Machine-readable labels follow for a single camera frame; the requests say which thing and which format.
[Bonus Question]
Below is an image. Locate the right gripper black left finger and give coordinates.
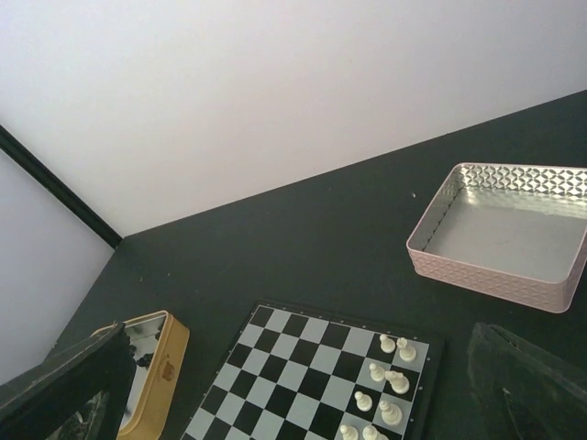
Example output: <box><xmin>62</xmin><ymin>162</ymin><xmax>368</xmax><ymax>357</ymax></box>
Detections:
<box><xmin>1</xmin><ymin>323</ymin><xmax>137</xmax><ymax>439</ymax></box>

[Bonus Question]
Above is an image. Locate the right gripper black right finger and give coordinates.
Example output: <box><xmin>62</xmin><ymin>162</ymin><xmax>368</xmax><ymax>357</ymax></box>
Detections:
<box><xmin>467</xmin><ymin>323</ymin><xmax>586</xmax><ymax>439</ymax></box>

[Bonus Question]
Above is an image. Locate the yellow bear tin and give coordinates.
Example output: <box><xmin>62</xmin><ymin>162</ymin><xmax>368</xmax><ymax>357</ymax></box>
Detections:
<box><xmin>117</xmin><ymin>310</ymin><xmax>190</xmax><ymax>439</ymax></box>

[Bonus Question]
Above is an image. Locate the white rook far corner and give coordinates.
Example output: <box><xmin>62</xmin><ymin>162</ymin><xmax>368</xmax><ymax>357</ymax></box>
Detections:
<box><xmin>396</xmin><ymin>337</ymin><xmax>417</xmax><ymax>363</ymax></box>

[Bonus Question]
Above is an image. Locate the white knight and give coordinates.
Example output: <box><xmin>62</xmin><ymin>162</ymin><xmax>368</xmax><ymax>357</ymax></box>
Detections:
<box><xmin>384</xmin><ymin>370</ymin><xmax>410</xmax><ymax>395</ymax></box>

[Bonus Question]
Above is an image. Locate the white bishop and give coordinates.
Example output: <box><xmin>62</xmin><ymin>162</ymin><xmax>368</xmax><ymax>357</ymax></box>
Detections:
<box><xmin>379</xmin><ymin>400</ymin><xmax>403</xmax><ymax>426</ymax></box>

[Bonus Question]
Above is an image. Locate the white pawn far row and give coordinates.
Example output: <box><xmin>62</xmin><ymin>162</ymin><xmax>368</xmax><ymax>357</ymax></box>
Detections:
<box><xmin>379</xmin><ymin>334</ymin><xmax>396</xmax><ymax>354</ymax></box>

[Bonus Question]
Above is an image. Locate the white queen piece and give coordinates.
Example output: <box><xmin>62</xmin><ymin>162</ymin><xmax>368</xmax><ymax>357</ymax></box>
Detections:
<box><xmin>362</xmin><ymin>425</ymin><xmax>388</xmax><ymax>440</ymax></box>

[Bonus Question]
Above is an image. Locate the pink patterned tray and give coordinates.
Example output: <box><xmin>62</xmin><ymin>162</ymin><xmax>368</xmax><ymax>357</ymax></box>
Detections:
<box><xmin>406</xmin><ymin>162</ymin><xmax>586</xmax><ymax>314</ymax></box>

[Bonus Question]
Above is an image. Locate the black white chessboard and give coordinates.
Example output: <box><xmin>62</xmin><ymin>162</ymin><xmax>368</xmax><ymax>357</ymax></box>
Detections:
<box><xmin>183</xmin><ymin>301</ymin><xmax>445</xmax><ymax>439</ymax></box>

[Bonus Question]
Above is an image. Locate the black corner frame post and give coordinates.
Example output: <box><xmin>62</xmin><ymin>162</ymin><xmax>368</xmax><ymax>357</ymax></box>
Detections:
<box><xmin>1</xmin><ymin>126</ymin><xmax>123</xmax><ymax>249</ymax></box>

